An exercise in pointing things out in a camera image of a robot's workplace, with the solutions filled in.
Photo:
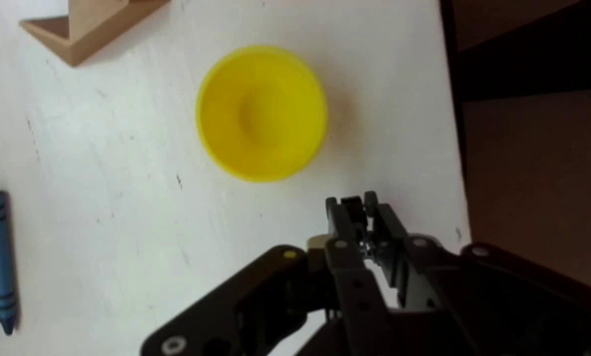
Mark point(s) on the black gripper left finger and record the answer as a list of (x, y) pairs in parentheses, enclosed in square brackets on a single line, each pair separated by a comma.
[(274, 309)]

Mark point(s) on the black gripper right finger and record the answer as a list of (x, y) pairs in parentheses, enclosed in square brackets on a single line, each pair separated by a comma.
[(492, 303)]

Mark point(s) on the yellow plastic cup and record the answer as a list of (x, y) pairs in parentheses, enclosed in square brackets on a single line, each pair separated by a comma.
[(260, 111)]

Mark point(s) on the black marker pen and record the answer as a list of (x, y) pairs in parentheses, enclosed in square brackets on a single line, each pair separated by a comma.
[(0, 264)]

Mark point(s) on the medium brown wooden block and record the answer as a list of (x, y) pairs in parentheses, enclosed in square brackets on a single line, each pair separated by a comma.
[(88, 30)]

